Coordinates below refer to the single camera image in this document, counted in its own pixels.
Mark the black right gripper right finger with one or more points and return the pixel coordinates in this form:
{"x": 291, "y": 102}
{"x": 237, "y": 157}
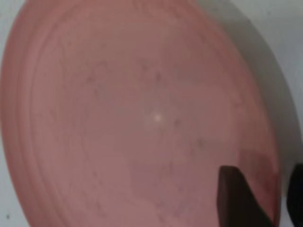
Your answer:
{"x": 296, "y": 196}

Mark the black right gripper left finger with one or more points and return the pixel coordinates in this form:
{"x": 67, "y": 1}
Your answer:
{"x": 236, "y": 201}

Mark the pink round plate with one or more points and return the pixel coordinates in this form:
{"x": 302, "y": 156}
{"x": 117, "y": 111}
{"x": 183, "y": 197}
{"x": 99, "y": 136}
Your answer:
{"x": 118, "y": 118}

